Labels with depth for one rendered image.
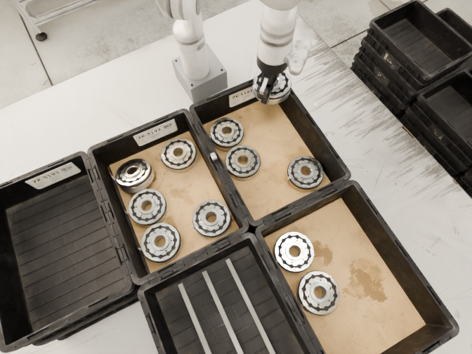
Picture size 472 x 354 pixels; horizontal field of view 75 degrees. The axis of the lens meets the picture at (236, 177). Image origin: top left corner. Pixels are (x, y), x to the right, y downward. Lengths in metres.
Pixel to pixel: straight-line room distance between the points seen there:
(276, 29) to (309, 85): 0.64
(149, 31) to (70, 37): 0.57
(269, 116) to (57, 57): 1.91
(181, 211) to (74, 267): 0.31
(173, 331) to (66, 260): 0.34
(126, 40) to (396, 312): 2.29
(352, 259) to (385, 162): 0.42
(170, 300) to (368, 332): 0.49
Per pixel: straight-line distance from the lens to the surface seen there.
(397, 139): 1.24
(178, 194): 0.90
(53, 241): 0.99
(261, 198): 0.88
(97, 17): 2.80
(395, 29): 1.93
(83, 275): 0.94
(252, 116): 1.01
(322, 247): 0.88
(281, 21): 0.65
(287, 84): 0.87
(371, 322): 0.90
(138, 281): 0.77
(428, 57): 1.87
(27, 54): 2.76
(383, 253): 0.90
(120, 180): 0.91
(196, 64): 1.09
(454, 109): 1.89
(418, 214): 1.16
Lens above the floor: 1.67
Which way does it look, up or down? 68 degrees down
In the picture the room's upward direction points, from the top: 1 degrees counter-clockwise
